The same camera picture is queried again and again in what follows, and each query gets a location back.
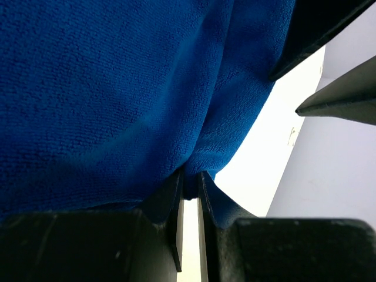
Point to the blue microfiber towel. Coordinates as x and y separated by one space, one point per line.
103 100

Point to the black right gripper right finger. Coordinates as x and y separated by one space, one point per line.
235 245

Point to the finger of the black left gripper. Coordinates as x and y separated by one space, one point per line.
313 24
350 97

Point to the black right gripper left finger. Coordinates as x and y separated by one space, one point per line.
143 244

